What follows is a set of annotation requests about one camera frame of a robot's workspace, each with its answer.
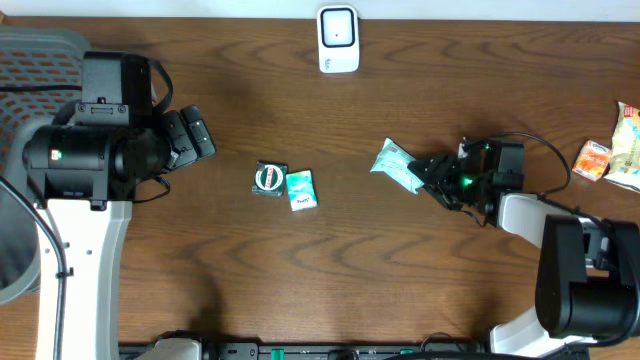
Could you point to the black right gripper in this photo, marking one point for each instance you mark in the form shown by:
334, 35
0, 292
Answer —
437, 175

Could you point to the grey plastic mesh basket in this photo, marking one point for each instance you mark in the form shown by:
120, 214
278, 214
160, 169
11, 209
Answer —
38, 59

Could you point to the orange candy box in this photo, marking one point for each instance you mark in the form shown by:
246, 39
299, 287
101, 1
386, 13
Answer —
592, 161

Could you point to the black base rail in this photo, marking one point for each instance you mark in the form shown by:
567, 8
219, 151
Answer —
251, 351

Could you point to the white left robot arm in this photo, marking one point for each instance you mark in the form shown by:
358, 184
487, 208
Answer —
84, 170

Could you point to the mint green wipes pack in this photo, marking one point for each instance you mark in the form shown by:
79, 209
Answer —
393, 161

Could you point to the dark green soap packet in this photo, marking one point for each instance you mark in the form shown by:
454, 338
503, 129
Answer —
269, 179

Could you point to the teal gum box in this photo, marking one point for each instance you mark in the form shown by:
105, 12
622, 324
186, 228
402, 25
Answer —
300, 190

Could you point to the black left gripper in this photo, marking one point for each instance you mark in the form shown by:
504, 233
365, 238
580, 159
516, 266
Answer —
186, 152

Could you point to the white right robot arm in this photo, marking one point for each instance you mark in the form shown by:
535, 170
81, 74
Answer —
587, 287

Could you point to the cream snack bag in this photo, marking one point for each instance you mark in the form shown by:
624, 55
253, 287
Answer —
624, 161

